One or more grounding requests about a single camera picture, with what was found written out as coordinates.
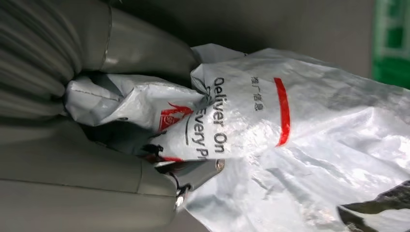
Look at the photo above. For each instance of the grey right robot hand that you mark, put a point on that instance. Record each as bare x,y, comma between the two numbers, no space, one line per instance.
80,198

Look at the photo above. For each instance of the green plastic crate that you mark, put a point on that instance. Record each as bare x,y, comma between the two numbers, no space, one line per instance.
392,41

